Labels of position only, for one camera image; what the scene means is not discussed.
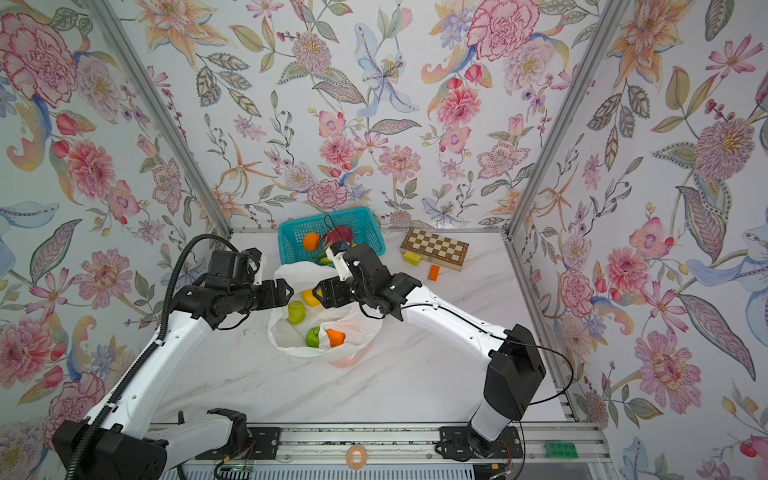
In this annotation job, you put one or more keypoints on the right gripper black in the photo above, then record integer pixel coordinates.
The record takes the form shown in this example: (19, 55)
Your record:
(333, 290)

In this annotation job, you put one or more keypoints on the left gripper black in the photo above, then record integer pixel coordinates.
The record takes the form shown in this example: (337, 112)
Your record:
(271, 300)

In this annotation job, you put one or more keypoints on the white translucent plastic bag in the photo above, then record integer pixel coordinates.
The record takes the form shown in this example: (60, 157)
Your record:
(289, 339)

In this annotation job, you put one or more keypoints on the orange fruit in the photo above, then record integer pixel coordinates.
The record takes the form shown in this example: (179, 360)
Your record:
(311, 241)

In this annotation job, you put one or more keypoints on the pink dragon fruit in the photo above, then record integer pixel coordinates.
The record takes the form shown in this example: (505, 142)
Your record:
(341, 233)

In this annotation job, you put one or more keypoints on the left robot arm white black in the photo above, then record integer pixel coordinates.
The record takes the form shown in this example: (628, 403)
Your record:
(114, 440)

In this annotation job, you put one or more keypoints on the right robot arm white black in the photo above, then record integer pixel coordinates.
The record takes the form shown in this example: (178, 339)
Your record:
(514, 369)

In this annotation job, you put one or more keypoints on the yellow lemon toy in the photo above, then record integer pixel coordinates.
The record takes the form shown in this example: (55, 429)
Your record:
(310, 299)

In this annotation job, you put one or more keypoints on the yellow banana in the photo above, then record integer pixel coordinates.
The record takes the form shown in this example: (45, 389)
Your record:
(327, 260)

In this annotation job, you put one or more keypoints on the green pepper toy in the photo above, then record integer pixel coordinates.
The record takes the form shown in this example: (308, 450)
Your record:
(296, 312)

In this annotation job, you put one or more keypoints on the green apple toy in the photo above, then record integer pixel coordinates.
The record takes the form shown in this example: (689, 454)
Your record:
(312, 339)

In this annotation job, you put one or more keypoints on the teal plastic basket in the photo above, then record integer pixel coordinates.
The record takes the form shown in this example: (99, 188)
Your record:
(360, 219)

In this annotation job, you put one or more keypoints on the yellow block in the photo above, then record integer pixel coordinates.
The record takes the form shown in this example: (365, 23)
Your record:
(412, 258)

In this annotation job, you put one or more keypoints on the orange block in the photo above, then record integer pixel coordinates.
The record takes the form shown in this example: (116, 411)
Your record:
(434, 272)

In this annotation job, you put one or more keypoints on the wooden chessboard box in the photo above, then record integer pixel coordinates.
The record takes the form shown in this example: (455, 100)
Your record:
(435, 248)

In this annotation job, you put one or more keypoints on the green lego plate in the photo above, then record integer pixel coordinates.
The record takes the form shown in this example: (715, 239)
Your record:
(561, 450)

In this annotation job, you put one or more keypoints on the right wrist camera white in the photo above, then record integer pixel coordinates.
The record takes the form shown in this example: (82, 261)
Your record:
(354, 262)

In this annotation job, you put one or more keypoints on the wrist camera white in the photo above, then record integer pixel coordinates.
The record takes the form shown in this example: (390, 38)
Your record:
(354, 262)
(232, 270)

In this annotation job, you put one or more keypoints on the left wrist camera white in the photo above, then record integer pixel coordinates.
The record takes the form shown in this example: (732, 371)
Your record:
(232, 270)

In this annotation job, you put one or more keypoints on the aluminium rail base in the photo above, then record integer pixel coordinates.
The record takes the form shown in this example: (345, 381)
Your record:
(402, 451)

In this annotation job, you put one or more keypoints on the left aluminium corner post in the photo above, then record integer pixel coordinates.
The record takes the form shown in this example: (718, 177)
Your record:
(114, 34)

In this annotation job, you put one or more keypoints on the aluminium corner post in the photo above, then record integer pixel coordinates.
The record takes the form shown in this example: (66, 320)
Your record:
(606, 27)
(114, 34)

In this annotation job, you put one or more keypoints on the right aluminium corner post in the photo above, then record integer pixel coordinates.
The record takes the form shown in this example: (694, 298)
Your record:
(606, 27)

